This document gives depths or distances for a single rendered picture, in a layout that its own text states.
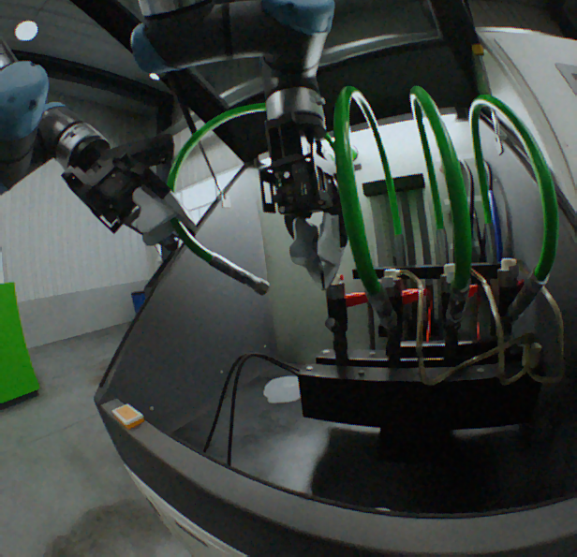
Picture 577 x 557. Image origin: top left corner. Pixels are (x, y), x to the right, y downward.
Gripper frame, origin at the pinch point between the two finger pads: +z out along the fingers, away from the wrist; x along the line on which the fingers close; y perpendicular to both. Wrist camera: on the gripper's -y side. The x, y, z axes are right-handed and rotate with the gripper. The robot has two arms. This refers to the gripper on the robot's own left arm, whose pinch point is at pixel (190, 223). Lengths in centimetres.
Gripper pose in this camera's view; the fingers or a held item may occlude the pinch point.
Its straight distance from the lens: 34.4
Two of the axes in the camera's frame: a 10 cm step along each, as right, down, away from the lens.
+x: 3.7, -2.2, -9.0
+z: 7.8, 6.0, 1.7
